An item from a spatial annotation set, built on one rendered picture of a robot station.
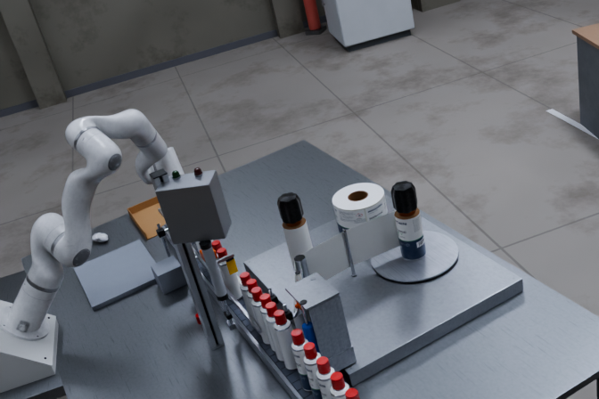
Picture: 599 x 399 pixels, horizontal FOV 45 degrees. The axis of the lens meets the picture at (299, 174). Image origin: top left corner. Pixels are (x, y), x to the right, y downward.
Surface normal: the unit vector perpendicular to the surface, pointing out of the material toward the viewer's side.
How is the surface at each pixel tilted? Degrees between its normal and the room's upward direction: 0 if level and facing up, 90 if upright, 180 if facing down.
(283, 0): 90
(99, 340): 0
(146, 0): 90
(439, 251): 0
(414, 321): 0
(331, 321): 90
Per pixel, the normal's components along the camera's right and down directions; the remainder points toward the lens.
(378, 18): 0.21, 0.40
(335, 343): 0.46, 0.32
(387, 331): -0.21, -0.87
